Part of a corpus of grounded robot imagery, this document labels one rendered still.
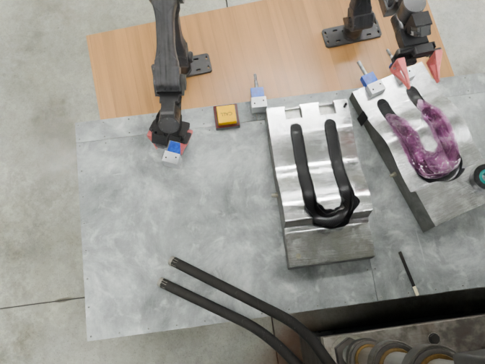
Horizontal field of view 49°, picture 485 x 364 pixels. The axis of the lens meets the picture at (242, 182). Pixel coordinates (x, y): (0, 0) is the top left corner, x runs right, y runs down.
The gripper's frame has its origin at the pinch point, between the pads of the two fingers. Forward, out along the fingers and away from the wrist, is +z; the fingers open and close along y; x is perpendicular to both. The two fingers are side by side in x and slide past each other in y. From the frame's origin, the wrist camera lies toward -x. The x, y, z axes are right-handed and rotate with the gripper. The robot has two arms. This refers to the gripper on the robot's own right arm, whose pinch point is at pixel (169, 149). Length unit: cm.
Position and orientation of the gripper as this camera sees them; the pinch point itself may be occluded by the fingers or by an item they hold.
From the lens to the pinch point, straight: 164.8
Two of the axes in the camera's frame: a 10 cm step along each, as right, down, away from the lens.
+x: 2.1, -6.8, 7.0
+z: -1.2, 6.9, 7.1
